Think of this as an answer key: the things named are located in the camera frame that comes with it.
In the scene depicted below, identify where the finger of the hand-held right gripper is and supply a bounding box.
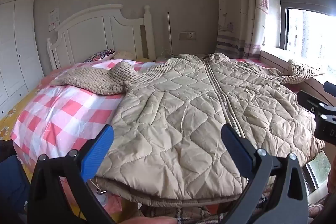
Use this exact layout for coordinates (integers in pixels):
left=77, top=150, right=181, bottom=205
left=324, top=81, right=336, bottom=97
left=297, top=91, right=336, bottom=119

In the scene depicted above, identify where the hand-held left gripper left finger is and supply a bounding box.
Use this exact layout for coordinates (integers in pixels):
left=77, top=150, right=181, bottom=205
left=28, top=124, right=116, bottom=224

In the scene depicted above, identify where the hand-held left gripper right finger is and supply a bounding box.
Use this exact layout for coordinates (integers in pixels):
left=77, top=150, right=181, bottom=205
left=221, top=124, right=309, bottom=224

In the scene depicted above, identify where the beige quilted jacket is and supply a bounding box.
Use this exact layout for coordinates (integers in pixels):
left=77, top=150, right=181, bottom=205
left=50, top=53, right=326, bottom=207

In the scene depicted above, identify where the pink white checked blanket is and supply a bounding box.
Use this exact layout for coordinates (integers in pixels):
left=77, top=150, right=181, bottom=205
left=10, top=58, right=147, bottom=164

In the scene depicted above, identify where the wooden window sill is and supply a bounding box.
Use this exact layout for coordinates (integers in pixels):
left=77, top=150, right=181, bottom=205
left=259, top=49, right=336, bottom=109

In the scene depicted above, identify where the dark framed window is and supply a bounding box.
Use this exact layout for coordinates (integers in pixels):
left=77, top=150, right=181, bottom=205
left=262, top=0, right=336, bottom=75

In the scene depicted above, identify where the plaid cloth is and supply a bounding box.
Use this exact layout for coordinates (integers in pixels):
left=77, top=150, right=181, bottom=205
left=142, top=194, right=265, bottom=224

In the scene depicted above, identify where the dark blue cloth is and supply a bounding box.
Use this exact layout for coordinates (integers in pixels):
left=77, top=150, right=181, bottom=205
left=0, top=140, right=31, bottom=224

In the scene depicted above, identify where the yellow flowered bed sheet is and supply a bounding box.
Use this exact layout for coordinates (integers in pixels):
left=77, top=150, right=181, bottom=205
left=0, top=86, right=40, bottom=140

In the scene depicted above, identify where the colourful patterned pillow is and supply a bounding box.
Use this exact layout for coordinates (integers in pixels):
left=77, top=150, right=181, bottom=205
left=84, top=49, right=116, bottom=63

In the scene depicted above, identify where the cream pillow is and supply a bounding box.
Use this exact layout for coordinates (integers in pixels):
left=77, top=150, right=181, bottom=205
left=115, top=50, right=138, bottom=60

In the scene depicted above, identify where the white bed headboard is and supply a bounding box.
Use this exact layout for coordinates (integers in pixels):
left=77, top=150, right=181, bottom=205
left=46, top=4, right=157, bottom=70

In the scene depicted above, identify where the printed curtain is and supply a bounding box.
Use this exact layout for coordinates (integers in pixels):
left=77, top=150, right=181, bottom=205
left=215, top=0, right=271, bottom=60

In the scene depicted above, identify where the white wardrobe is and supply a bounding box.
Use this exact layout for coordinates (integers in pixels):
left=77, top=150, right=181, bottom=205
left=0, top=0, right=45, bottom=115

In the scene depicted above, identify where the wall socket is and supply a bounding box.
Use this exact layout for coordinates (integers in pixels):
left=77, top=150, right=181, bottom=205
left=179, top=31, right=196, bottom=40

